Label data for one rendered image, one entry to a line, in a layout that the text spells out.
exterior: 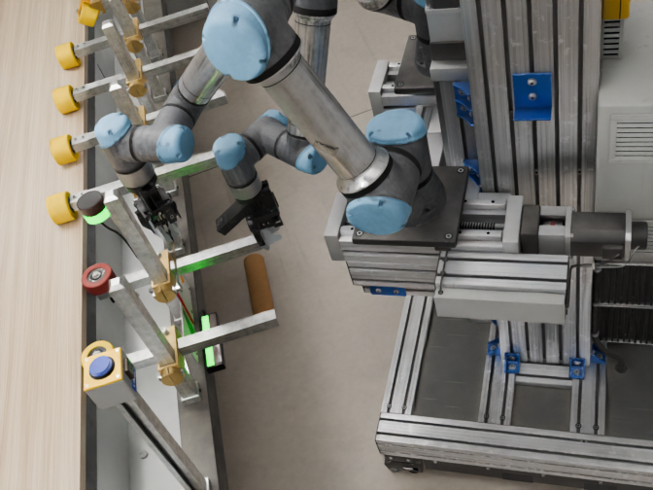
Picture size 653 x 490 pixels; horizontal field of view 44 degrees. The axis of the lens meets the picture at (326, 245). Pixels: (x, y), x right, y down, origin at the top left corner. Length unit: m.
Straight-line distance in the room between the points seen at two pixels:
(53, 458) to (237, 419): 1.07
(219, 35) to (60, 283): 1.00
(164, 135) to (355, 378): 1.38
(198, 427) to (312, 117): 0.87
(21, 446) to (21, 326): 0.34
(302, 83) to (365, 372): 1.55
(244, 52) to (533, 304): 0.77
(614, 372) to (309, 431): 0.97
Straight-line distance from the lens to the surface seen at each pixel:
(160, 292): 2.02
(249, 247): 2.03
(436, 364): 2.48
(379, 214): 1.48
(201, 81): 1.62
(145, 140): 1.64
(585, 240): 1.73
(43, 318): 2.08
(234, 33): 1.30
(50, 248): 2.24
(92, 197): 1.86
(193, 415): 1.98
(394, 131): 1.57
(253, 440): 2.73
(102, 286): 2.06
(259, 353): 2.90
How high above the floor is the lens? 2.29
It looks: 47 degrees down
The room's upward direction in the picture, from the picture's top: 19 degrees counter-clockwise
